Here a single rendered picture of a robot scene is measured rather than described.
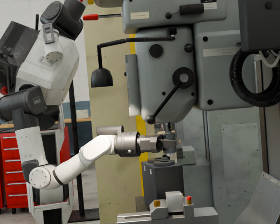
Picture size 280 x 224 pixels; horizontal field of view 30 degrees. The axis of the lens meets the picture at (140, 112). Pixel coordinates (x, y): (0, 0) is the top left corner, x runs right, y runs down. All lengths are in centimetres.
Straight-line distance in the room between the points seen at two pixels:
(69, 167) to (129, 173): 170
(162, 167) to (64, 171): 44
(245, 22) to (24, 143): 91
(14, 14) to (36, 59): 903
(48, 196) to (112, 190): 127
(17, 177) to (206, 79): 498
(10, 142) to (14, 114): 452
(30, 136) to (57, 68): 29
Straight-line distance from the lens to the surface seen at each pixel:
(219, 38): 174
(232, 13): 177
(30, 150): 194
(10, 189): 657
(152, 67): 172
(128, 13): 171
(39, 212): 241
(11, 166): 652
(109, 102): 353
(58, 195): 238
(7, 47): 209
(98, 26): 356
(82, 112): 1015
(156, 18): 171
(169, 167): 214
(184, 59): 174
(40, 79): 201
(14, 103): 196
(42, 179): 191
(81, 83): 1083
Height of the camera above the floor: 145
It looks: 3 degrees down
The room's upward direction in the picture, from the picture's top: 5 degrees counter-clockwise
